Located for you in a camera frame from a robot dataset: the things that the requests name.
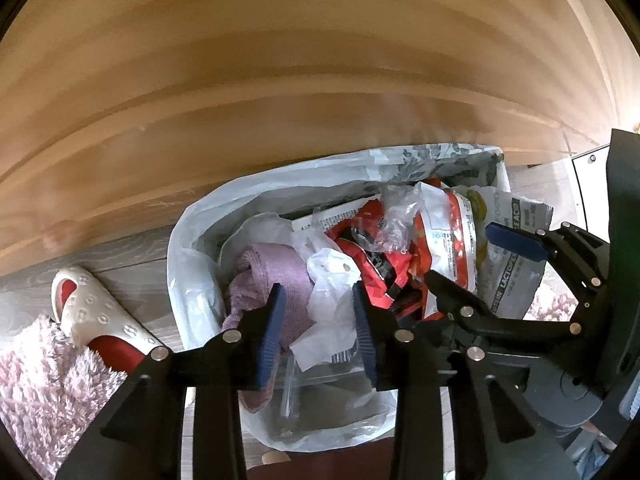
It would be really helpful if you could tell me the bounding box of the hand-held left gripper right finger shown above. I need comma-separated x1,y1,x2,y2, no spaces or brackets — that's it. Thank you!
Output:
351,280,548,480

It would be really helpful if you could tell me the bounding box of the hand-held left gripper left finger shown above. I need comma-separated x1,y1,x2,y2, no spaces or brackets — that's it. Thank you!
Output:
56,283,289,480

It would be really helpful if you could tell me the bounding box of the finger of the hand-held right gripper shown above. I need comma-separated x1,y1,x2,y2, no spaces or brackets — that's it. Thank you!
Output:
484,220,608,311
424,269,586,346

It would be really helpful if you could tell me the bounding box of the yellow packet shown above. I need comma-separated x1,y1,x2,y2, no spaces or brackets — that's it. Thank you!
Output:
465,187,491,273

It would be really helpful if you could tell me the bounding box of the white and green foil pouch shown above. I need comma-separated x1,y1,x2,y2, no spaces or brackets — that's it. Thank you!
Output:
477,186,555,322

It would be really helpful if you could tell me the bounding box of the clear plastic clamshell box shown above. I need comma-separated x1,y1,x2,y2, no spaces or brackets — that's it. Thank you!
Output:
277,350,396,436

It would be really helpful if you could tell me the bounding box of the red and white snack bag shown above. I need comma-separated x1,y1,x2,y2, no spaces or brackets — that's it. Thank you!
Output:
419,180,482,318

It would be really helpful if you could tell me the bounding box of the white plastic bag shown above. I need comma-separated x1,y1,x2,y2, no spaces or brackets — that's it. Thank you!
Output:
289,247,365,375

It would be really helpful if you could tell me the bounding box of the purple knit cloth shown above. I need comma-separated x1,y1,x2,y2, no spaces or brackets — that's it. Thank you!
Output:
221,242,315,414

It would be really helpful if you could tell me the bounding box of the red snack packet black stripe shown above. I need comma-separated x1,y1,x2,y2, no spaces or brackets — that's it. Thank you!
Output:
327,230,426,321

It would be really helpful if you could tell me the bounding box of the small clear plastic wrap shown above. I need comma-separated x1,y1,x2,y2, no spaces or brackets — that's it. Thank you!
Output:
377,182,428,256

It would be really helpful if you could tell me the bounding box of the crinkled red snack wrapper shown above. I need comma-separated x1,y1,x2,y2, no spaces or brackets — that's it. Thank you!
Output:
345,199,388,233

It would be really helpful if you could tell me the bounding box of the butterfly print trash bin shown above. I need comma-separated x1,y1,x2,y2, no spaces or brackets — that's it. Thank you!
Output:
167,145,511,453

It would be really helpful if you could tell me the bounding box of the trash bin with bag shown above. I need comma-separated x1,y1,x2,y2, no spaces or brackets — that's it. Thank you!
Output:
167,146,511,453

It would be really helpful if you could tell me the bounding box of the white printed milk carton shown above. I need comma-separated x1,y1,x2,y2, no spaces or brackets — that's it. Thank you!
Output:
291,195,383,233

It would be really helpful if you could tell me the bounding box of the dark red stool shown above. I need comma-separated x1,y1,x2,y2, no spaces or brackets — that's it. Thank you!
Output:
247,437,398,480

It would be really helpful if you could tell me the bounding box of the white perforated slipper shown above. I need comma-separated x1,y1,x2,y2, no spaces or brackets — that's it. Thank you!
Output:
51,266,170,377

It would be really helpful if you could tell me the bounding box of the pink shaggy rug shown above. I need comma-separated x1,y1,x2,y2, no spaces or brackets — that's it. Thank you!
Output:
0,316,128,480

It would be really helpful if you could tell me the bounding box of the wooden bed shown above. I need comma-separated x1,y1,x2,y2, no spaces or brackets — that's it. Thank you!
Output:
0,0,640,281

